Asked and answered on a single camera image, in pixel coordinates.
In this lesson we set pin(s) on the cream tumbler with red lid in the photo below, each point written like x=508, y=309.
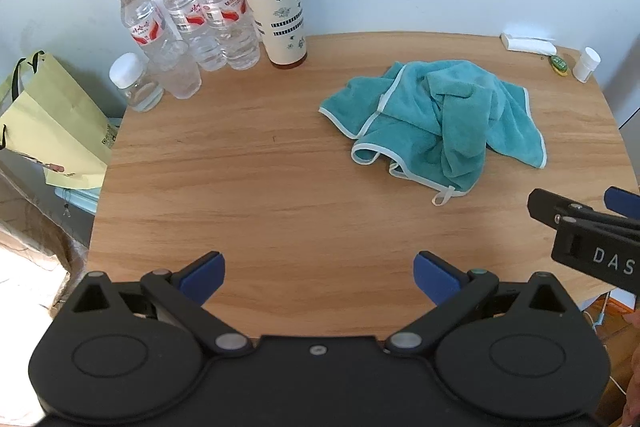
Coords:
x=280, y=22

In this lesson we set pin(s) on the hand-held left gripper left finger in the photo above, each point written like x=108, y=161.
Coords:
x=206, y=274

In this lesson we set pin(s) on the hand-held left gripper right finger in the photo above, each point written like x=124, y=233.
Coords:
x=434, y=277

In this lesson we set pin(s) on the teal towel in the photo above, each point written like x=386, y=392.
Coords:
x=425, y=117

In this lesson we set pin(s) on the white tube box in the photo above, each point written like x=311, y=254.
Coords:
x=525, y=43

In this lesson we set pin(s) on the light blue box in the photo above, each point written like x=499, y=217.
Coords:
x=80, y=198

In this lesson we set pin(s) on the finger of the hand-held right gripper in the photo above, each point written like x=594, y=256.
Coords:
x=545, y=204
x=622, y=203

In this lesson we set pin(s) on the short clear bottle white cap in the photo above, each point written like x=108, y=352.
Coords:
x=127, y=69

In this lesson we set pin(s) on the small white pill bottle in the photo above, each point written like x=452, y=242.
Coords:
x=586, y=64

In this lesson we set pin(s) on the person's right hand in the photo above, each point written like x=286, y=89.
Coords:
x=635, y=367

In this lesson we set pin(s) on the small green packet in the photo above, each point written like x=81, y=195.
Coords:
x=559, y=64

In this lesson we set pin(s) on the clear plastic water bottle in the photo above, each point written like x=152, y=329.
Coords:
x=150, y=27
x=185, y=7
x=225, y=17

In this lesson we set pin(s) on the brown cardboard box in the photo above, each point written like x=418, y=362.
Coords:
x=30, y=232

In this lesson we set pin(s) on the yellow paper bag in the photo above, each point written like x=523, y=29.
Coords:
x=50, y=122

